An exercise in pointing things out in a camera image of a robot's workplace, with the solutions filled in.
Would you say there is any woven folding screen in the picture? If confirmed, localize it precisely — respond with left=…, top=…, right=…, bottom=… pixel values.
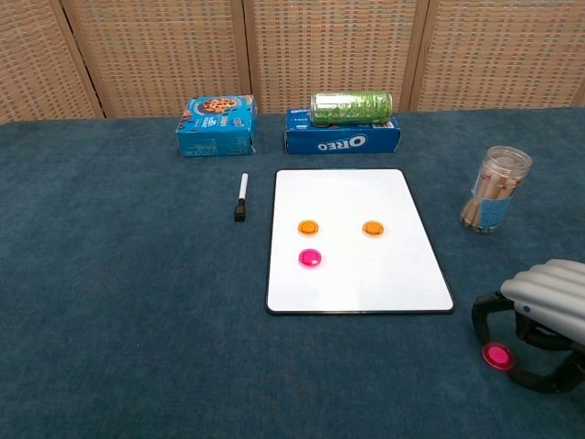
left=0, top=0, right=585, bottom=125

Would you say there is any blue table cover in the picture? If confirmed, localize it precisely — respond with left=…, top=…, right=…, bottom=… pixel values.
left=0, top=107, right=585, bottom=439

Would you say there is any light blue cookie box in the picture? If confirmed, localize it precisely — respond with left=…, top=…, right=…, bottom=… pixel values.
left=175, top=93, right=258, bottom=159

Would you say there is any green drink can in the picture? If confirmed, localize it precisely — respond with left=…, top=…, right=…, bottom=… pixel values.
left=309, top=91, right=395, bottom=127

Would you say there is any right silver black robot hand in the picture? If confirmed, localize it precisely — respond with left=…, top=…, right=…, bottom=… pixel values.
left=471, top=258, right=585, bottom=394

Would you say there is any white magnetic whiteboard black frame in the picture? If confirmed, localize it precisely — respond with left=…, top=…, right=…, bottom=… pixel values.
left=265, top=167, right=455, bottom=316

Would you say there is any clear jar of wafer rolls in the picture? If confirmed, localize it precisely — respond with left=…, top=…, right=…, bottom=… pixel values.
left=458, top=145, right=534, bottom=236

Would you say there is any red round magnet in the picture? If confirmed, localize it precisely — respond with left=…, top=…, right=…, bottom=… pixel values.
left=482, top=342, right=516, bottom=370
left=298, top=248, right=324, bottom=268

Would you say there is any dark blue Oreo box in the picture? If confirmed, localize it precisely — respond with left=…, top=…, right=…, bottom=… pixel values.
left=283, top=107, right=403, bottom=155

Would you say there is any white marker black cap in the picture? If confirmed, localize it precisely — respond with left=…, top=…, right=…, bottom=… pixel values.
left=233, top=172, right=250, bottom=223

